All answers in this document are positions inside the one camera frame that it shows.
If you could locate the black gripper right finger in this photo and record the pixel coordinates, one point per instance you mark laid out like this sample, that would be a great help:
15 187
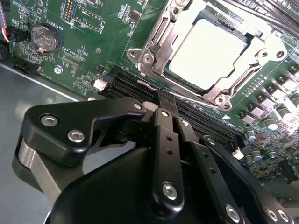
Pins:
198 149

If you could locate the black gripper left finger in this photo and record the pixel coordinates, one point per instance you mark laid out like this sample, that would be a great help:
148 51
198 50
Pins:
70 119

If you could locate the silver CPU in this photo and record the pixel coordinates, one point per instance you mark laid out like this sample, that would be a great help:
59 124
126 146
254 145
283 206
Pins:
205 51

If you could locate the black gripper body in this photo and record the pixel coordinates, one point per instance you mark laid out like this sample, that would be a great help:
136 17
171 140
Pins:
105 193

